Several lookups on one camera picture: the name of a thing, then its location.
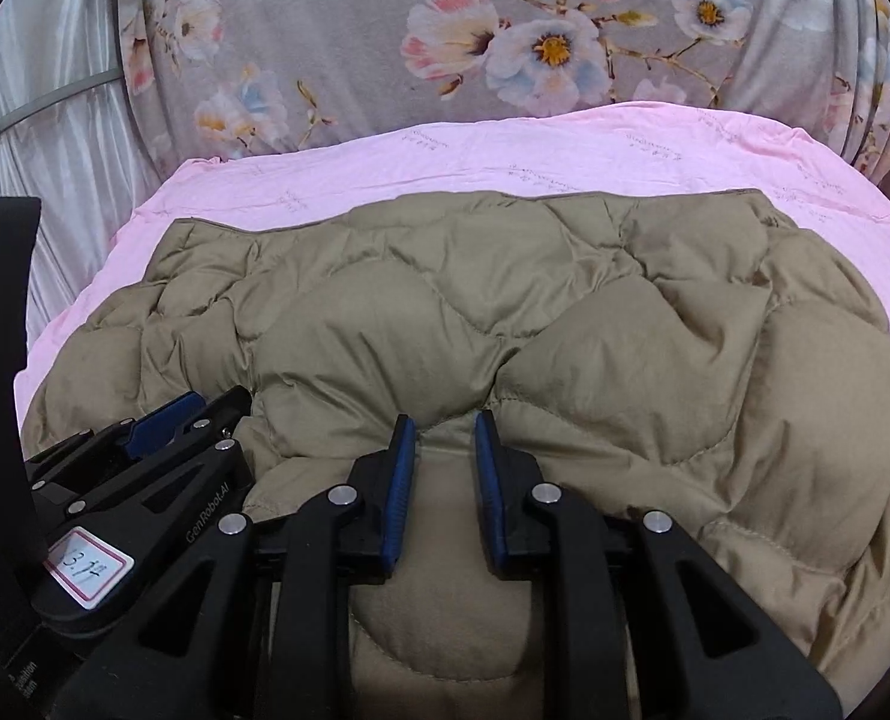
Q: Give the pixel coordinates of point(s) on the grey metal bar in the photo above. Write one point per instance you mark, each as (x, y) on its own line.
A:
(63, 96)

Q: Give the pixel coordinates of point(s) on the pink bed sheet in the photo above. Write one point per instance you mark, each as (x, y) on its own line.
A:
(490, 157)

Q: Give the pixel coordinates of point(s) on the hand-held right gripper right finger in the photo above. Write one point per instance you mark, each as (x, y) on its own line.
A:
(490, 499)

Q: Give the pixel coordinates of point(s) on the white satin curtain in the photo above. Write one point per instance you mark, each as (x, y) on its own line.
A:
(55, 142)

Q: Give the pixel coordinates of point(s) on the grey floral cloth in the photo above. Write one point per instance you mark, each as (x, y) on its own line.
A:
(340, 30)

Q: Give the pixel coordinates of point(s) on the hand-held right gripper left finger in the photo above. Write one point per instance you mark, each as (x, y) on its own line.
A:
(400, 499)

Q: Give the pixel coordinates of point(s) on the olive quilted jacket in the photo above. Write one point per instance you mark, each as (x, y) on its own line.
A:
(565, 315)

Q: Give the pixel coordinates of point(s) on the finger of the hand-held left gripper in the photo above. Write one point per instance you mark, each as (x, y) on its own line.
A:
(190, 487)
(164, 416)

